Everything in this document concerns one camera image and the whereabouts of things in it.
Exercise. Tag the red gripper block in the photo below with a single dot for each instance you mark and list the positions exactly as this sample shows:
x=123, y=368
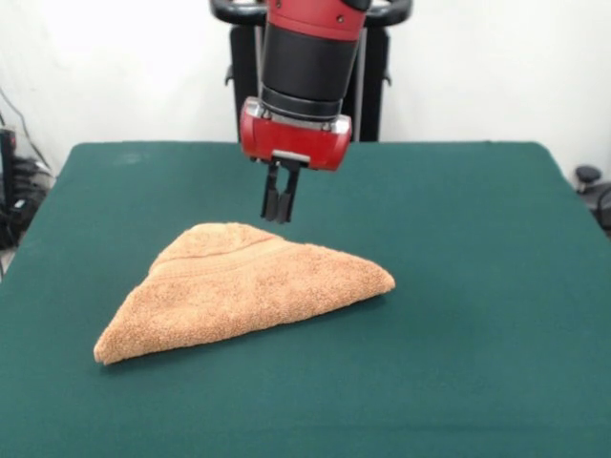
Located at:
x=296, y=143

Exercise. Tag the tan terry towel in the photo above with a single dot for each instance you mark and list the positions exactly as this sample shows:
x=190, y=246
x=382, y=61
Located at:
x=248, y=291

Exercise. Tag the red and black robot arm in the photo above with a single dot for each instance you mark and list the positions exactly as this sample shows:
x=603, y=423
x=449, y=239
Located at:
x=310, y=62

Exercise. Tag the dark green table cloth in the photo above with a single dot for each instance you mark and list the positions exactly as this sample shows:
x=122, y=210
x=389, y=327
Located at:
x=305, y=405

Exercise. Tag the black box device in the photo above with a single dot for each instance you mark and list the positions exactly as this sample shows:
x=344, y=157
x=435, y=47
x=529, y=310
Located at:
x=7, y=157

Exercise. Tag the black chair base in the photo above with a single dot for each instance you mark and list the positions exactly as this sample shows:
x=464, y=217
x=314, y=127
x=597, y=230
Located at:
x=594, y=191

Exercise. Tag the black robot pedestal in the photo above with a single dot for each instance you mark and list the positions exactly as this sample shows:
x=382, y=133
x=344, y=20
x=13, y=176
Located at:
x=377, y=71

